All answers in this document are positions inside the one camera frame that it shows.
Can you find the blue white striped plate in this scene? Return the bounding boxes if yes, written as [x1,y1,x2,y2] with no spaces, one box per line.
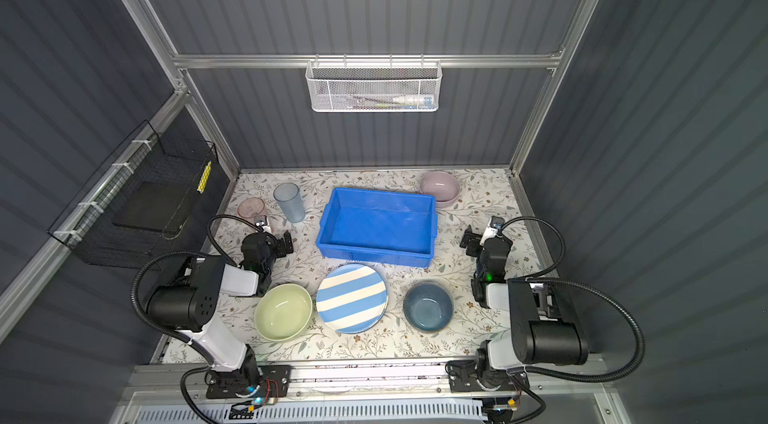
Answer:
[315,263,389,334]

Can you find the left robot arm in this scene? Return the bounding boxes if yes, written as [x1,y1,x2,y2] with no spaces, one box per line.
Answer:
[134,232,293,396]

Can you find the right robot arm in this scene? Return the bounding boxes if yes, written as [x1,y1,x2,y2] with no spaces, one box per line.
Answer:
[459,225,589,389]

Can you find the blue plastic bin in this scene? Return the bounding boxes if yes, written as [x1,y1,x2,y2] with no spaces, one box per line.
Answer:
[316,188,438,269]

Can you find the pink translucent plastic cup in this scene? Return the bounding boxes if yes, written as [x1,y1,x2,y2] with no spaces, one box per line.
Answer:
[237,197,267,224]

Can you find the blue translucent plastic cup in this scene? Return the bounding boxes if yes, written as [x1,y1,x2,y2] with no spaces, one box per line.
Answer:
[273,183,306,223]

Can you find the pink ceramic bowl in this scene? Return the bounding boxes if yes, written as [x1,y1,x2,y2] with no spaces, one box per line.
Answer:
[419,171,460,209]

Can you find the green ceramic bowl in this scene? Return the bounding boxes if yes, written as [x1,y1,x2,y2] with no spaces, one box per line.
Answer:
[253,283,314,342]

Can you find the dark blue ceramic bowl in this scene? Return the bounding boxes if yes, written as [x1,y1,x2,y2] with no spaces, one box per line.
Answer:
[403,281,454,333]

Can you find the yellow tag on basket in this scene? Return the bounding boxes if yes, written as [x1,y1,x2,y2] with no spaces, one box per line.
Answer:
[196,161,212,194]

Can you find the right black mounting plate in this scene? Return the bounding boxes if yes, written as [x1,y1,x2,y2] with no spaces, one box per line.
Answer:
[444,359,529,393]

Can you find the black mounting plate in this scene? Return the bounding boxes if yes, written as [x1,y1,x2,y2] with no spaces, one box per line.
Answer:
[204,365,293,399]
[444,359,529,393]

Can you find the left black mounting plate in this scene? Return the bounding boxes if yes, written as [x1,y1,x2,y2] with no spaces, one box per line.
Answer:
[204,365,293,399]

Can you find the white marker in basket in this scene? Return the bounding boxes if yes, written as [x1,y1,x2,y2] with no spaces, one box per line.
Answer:
[384,95,435,109]

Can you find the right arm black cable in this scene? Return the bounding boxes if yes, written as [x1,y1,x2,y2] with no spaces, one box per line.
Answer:
[500,216,647,384]

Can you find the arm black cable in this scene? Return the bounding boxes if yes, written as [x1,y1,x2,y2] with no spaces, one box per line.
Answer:
[130,214,265,424]
[500,216,647,384]

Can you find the black wire wall basket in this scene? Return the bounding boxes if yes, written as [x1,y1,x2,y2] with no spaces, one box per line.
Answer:
[48,121,218,269]

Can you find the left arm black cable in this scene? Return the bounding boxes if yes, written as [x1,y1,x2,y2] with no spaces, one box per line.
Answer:
[130,214,265,424]

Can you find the white wire mesh basket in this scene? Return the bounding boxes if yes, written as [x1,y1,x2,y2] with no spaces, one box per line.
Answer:
[305,58,443,113]

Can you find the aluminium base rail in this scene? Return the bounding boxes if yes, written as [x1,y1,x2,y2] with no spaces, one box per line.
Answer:
[110,357,631,423]

